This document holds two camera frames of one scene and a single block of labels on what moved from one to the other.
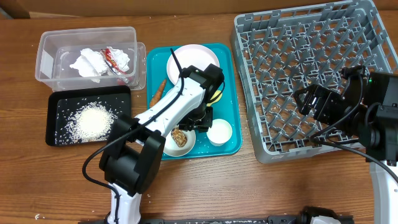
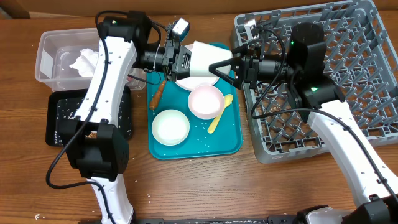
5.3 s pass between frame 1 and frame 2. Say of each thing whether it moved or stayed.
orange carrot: stayed
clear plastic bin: stayed
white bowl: moved
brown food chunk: moved
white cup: moved
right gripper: moved
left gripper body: moved
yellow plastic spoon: moved
